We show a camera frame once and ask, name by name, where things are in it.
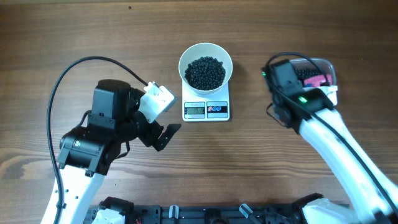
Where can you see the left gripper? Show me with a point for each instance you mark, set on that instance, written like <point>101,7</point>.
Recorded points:
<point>150,139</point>

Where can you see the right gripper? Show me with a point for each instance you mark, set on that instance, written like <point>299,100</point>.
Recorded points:
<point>296,78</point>

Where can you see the pink scoop blue handle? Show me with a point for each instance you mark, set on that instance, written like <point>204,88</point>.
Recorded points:
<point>317,81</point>

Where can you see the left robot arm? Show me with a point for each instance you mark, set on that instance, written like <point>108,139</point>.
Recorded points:
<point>82,165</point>

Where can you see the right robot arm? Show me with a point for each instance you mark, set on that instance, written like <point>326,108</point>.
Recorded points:
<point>311,113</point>

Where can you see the white digital kitchen scale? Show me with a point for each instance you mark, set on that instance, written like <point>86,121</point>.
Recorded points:
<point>205,108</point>

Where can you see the black beans in bowl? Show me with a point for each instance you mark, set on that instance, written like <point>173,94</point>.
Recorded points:
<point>205,73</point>

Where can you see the white bowl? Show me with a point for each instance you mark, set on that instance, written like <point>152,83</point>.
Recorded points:
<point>202,50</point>

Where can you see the black beans pile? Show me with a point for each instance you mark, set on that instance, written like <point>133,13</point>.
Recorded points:
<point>306,73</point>

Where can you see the clear plastic container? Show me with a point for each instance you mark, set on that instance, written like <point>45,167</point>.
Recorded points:
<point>324,64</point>

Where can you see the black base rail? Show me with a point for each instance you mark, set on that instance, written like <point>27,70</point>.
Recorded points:
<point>155,214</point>

